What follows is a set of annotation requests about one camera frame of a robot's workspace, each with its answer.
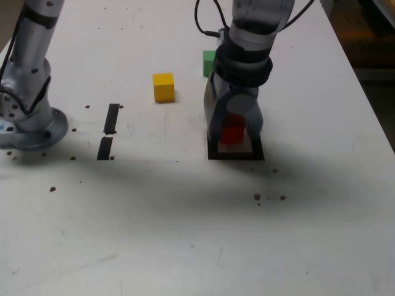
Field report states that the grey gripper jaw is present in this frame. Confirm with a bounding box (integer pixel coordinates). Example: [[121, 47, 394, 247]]
[[226, 92, 264, 138], [203, 73, 231, 143]]

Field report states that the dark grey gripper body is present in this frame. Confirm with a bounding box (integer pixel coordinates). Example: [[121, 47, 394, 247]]
[[215, 78, 259, 103]]

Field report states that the red cube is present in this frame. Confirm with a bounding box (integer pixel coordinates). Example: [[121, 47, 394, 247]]
[[219, 113, 247, 145]]

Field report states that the green cube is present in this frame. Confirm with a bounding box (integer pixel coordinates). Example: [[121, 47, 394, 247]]
[[202, 50, 217, 78]]

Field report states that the yellow cube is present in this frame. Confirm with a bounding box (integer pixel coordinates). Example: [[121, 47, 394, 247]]
[[152, 72, 175, 104]]

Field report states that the black tape square outline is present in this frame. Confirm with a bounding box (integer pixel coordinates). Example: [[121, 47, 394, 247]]
[[207, 132, 265, 161]]

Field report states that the black tape strip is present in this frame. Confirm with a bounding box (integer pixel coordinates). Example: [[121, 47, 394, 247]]
[[96, 103, 120, 162]]

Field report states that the brown wooden furniture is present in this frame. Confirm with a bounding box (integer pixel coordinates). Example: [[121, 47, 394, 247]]
[[320, 0, 395, 69]]

